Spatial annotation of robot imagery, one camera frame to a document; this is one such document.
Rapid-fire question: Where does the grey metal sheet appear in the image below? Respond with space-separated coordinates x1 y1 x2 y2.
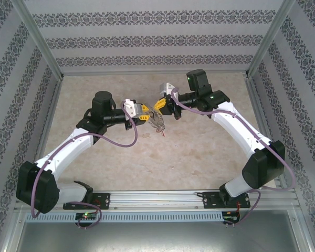
15 209 314 252

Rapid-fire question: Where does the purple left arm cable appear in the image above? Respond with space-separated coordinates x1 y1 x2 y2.
31 106 140 229

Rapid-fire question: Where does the aluminium left frame post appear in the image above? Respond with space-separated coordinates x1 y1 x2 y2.
9 0 65 79

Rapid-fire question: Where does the circuit board with orange light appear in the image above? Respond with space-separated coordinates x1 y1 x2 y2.
224 211 241 224

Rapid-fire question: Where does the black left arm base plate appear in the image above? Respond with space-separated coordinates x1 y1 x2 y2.
62 193 111 211

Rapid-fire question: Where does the circuit board with green light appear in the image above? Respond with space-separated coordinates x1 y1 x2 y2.
76 212 98 221

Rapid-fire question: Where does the aluminium left side rail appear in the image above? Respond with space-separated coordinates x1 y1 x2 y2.
28 77 65 169

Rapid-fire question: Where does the slotted grey cable duct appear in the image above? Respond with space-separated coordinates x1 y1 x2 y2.
25 212 224 223

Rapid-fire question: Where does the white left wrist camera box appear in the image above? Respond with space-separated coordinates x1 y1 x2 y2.
122 99 145 118

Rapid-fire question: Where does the aluminium right side rail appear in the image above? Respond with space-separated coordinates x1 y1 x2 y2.
244 75 289 190

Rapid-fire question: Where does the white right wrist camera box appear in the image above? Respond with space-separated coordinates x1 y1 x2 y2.
159 82 177 97

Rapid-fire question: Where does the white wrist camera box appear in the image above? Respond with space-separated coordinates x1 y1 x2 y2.
159 82 177 97
122 99 145 118

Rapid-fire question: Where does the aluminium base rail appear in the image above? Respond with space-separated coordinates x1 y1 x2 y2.
14 189 298 211

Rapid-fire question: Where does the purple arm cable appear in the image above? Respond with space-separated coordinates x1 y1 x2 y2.
31 106 140 229
171 88 296 228

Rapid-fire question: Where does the aluminium right frame post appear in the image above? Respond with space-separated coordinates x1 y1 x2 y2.
244 0 297 78

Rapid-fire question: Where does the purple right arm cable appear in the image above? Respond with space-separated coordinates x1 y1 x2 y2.
171 88 296 228

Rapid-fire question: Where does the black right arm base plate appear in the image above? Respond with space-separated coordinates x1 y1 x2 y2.
202 191 250 210

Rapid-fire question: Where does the aluminium frame post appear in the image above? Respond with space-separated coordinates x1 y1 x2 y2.
244 0 297 78
9 0 65 79

